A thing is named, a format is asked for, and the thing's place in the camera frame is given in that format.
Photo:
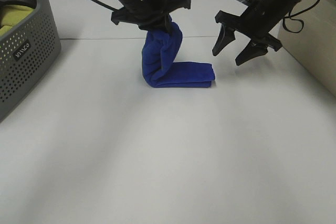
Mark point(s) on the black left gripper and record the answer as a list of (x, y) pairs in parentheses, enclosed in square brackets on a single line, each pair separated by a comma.
[(149, 15)]

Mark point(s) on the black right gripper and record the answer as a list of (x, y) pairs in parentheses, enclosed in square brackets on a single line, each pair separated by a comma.
[(250, 24)]

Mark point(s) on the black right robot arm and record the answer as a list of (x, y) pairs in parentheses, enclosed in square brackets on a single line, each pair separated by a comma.
[(276, 11)]

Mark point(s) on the blue microfibre towel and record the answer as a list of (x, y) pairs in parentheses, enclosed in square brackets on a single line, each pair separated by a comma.
[(159, 68)]

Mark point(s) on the yellow-green cloth in basket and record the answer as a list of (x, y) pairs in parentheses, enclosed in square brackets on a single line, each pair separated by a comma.
[(11, 15)]

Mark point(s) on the grey perforated plastic basket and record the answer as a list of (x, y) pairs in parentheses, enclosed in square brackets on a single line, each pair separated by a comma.
[(27, 52)]

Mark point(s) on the beige storage box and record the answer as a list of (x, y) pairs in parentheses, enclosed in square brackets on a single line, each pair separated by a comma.
[(314, 46)]

